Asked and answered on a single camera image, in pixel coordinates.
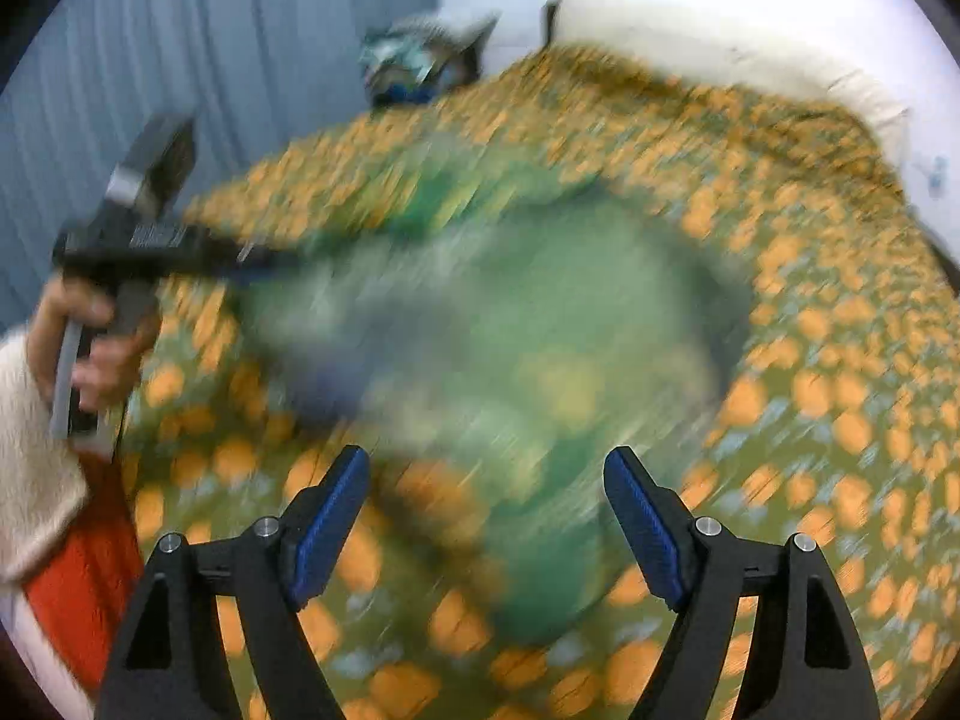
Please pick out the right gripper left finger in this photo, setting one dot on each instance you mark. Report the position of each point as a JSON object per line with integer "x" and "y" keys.
{"x": 169, "y": 659}

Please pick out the green landscape print jacket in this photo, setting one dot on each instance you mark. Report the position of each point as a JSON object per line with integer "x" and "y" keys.
{"x": 490, "y": 366}

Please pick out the cream fleece sleeve forearm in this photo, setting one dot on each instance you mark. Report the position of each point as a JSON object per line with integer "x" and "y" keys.
{"x": 43, "y": 487}

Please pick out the person left hand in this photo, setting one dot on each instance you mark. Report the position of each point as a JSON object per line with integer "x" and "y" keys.
{"x": 112, "y": 369}

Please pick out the orange floral green quilt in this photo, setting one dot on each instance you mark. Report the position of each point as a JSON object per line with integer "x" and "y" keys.
{"x": 841, "y": 423}

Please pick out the blue-grey curtain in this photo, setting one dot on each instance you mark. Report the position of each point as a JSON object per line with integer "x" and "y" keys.
{"x": 254, "y": 74}

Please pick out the cream padded headboard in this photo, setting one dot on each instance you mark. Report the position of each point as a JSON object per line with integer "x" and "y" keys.
{"x": 733, "y": 56}

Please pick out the white wall socket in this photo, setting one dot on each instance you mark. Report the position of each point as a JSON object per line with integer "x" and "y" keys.
{"x": 935, "y": 173}

